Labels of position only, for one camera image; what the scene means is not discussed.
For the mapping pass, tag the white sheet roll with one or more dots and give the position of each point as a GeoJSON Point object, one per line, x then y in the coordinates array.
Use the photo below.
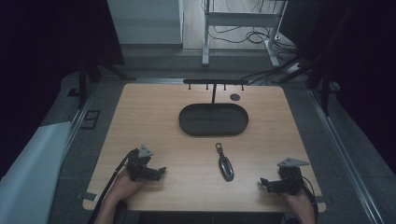
{"type": "Point", "coordinates": [31, 174]}

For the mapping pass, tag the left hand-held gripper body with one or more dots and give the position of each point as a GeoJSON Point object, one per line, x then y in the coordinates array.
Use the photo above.
{"type": "Point", "coordinates": [138, 163]}

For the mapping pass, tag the person's left hand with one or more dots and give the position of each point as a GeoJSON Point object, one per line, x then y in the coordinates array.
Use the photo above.
{"type": "Point", "coordinates": [124, 186]}

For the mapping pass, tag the round black table grommet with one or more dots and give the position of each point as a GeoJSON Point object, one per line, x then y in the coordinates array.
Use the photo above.
{"type": "Point", "coordinates": [235, 97]}

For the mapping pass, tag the white cabinet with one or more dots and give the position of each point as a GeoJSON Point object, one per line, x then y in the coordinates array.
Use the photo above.
{"type": "Point", "coordinates": [146, 21]}

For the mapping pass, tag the white desk frame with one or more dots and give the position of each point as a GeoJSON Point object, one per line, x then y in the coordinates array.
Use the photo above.
{"type": "Point", "coordinates": [239, 19]}

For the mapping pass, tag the black key rack with tray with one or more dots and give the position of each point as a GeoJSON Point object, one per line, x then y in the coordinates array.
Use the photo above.
{"type": "Point", "coordinates": [213, 119]}

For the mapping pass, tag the white power strip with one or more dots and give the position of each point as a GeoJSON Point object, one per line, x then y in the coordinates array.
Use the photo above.
{"type": "Point", "coordinates": [293, 67]}

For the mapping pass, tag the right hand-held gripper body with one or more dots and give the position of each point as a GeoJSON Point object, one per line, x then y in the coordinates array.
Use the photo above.
{"type": "Point", "coordinates": [290, 179]}

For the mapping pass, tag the black stand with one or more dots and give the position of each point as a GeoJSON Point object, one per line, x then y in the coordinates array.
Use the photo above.
{"type": "Point", "coordinates": [323, 81]}
{"type": "Point", "coordinates": [82, 84]}

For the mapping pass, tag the black curtain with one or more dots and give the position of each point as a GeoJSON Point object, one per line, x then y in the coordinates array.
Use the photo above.
{"type": "Point", "coordinates": [361, 77]}
{"type": "Point", "coordinates": [46, 62]}

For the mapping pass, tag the person's right hand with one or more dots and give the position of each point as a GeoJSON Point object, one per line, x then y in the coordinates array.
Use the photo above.
{"type": "Point", "coordinates": [299, 200]}

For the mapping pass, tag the metal floor rail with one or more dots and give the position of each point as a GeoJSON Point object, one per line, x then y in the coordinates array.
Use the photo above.
{"type": "Point", "coordinates": [345, 161]}

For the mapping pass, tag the black floor socket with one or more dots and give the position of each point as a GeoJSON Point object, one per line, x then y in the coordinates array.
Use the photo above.
{"type": "Point", "coordinates": [90, 119]}

